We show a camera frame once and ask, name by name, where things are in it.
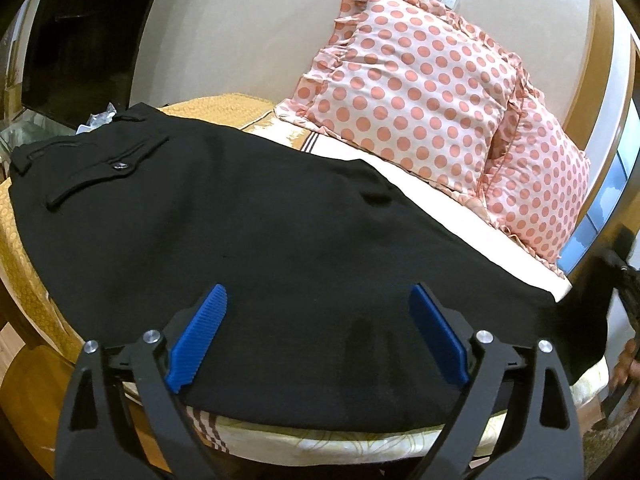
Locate person's right hand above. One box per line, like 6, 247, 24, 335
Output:
609, 336, 640, 392

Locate black pants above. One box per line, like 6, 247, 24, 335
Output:
9, 102, 609, 433

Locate small polka dot pillow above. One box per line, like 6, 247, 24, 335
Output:
457, 67, 592, 277

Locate large polka dot pillow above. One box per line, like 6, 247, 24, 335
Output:
275, 0, 526, 206

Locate clear plastic bag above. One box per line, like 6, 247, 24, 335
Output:
76, 103, 121, 136

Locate wooden headboard frame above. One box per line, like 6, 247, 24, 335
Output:
555, 0, 640, 286

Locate dark television screen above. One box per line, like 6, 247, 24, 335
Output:
20, 0, 173, 128

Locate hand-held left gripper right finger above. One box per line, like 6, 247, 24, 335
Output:
409, 283, 586, 480

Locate bed with yellow bedspread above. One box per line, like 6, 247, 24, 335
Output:
0, 92, 611, 461

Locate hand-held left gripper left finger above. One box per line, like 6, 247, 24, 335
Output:
54, 283, 229, 480

